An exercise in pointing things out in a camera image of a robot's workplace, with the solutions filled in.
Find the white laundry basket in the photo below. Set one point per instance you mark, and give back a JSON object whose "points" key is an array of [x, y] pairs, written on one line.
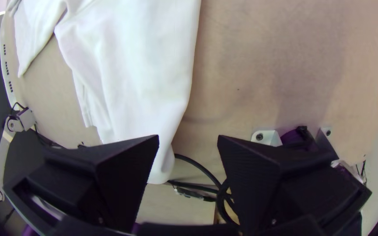
{"points": [[2, 78]]}

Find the white t-shirt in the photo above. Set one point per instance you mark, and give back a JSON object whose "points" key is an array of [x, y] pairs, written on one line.
{"points": [[126, 65]]}

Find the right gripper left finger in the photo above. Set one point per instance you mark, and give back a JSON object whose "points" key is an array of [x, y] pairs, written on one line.
{"points": [[110, 177]]}

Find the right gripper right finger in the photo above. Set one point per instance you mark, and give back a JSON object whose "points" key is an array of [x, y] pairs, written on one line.
{"points": [[267, 183]]}

